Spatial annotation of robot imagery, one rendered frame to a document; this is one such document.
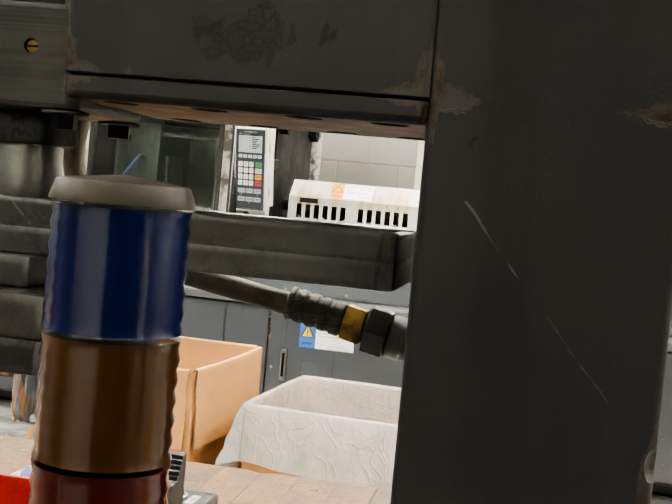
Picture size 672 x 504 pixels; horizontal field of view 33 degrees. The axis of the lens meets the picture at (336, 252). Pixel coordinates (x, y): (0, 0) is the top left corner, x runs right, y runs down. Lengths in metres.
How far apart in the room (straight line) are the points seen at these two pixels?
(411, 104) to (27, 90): 0.18
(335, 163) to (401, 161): 0.44
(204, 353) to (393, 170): 3.77
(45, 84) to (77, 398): 0.27
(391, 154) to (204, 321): 2.18
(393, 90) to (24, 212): 0.19
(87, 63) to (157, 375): 0.24
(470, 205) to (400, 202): 4.87
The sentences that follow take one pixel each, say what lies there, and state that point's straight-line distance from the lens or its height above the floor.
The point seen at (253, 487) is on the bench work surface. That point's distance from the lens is 1.14.
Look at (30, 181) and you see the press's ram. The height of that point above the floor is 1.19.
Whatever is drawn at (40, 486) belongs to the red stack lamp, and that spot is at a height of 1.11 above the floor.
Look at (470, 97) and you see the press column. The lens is 0.48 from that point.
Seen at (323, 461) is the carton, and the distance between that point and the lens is 2.82.
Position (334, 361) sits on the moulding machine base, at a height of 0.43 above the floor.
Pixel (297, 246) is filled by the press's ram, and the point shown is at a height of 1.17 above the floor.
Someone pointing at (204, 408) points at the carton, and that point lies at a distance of 2.94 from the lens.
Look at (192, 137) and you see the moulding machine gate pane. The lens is 5.33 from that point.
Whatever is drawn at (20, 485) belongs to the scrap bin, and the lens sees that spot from 0.91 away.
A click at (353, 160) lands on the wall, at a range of 7.14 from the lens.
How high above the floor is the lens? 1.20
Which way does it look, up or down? 3 degrees down
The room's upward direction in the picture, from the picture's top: 5 degrees clockwise
